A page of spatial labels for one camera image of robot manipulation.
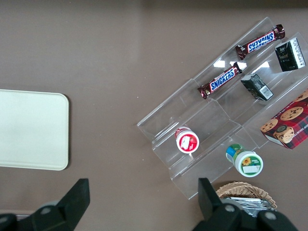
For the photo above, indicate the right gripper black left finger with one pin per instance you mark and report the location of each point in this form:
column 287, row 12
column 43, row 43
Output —
column 69, row 204

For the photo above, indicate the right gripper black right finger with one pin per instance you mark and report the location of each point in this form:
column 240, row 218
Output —
column 211, row 209

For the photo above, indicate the light tan wicker basket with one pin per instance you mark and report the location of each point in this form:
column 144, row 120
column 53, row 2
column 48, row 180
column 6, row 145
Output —
column 240, row 190

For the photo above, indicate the cream white plastic tray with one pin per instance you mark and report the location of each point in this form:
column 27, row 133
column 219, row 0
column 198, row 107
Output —
column 31, row 130

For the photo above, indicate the silver foil packet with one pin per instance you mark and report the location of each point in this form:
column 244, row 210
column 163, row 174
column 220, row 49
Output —
column 250, row 204

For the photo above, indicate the green sunflower lid cup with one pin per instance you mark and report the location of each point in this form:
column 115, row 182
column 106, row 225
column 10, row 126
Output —
column 247, row 163

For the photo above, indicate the red strawberry yogurt cup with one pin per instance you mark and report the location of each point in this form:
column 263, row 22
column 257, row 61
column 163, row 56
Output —
column 187, row 142

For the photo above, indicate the clear acrylic tiered display stand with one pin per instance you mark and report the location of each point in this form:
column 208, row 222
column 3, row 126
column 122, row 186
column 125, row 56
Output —
column 216, row 115

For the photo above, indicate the red tartan cookie box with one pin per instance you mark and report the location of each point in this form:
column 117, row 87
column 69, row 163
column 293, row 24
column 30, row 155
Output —
column 288, row 120

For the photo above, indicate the brown Snickers chocolate bar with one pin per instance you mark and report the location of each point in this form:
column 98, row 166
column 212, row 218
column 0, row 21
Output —
column 261, row 42
column 221, row 80

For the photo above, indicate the dark green drink carton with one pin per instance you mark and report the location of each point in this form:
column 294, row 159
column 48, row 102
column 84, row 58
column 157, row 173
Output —
column 256, row 86
column 288, row 56

